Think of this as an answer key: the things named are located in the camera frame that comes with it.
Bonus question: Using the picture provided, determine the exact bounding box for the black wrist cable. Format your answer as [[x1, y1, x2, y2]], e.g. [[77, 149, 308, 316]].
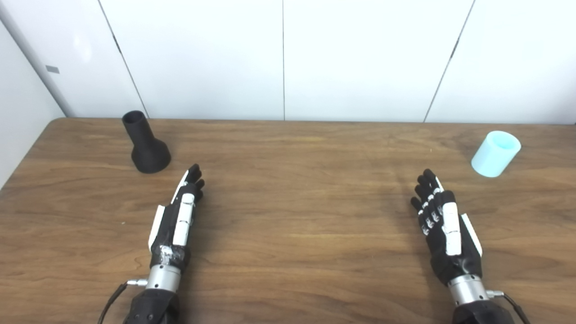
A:
[[486, 290, 531, 324], [98, 279, 148, 324]]

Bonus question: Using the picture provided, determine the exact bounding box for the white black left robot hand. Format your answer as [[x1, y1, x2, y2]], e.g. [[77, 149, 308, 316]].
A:
[[148, 163, 206, 271]]

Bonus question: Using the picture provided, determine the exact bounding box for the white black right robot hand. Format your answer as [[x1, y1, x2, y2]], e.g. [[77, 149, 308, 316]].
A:
[[410, 169, 483, 287]]

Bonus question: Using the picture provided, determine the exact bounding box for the light-blue hose piece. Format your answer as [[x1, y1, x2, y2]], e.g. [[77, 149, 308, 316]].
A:
[[471, 130, 522, 178]]

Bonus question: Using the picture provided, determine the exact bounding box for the grey wall corner post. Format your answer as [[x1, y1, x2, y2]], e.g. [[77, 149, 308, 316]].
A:
[[0, 0, 76, 118]]

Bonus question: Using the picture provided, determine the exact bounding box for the black flared nozzle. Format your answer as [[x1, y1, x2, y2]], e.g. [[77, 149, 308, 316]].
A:
[[122, 110, 172, 174]]

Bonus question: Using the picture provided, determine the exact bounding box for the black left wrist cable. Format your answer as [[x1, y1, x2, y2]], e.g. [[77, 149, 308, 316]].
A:
[[98, 279, 148, 324]]

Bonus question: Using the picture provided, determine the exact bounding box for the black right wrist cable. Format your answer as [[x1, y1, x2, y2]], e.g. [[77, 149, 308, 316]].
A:
[[486, 290, 531, 324]]

